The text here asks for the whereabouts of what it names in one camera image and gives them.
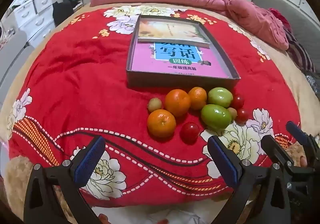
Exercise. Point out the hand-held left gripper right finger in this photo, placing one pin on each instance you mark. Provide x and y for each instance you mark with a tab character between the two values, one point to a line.
222	161

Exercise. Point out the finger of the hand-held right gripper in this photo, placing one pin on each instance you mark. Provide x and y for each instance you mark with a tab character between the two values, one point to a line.
272	147
295	131

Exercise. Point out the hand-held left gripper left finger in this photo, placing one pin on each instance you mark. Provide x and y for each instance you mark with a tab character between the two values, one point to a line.
90	159

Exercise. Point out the red cherry tomato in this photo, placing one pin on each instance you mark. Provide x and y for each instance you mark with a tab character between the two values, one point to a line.
237	101
190	132
242	115

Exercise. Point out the green jujube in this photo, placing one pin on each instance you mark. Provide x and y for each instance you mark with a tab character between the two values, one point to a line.
216	117
220	96

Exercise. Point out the brown longan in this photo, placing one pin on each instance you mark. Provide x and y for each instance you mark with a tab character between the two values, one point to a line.
155	104
233	113

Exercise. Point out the small orange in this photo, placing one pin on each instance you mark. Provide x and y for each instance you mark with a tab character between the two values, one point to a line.
197	97

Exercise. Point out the orange with green stem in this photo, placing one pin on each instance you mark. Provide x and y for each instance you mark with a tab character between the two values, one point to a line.
161	124

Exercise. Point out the large orange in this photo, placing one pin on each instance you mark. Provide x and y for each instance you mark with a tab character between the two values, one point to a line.
178	102

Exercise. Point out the grey cardboard box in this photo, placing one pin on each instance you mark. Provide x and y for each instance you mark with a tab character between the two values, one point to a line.
175	79

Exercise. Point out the silver foil wrapper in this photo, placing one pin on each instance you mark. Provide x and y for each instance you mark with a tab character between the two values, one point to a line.
312	80

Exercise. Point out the striped cloth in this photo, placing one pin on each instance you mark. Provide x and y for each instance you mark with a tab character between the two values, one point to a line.
298	51

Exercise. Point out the red floral blanket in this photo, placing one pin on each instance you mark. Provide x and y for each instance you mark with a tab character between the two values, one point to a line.
75	76

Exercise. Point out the grey padded headboard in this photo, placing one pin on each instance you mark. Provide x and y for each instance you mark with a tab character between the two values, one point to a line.
295	19

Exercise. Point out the pink book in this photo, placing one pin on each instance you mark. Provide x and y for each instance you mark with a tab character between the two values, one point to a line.
150	64

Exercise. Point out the dark red cloth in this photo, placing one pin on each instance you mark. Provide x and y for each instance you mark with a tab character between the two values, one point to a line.
278	17

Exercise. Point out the yellow sunflower book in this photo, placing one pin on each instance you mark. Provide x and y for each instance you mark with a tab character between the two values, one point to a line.
170	31

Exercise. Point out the black garment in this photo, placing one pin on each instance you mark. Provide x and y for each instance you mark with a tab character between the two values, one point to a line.
62	14

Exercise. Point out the white drawer cabinet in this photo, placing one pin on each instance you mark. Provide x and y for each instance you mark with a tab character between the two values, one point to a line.
32	16

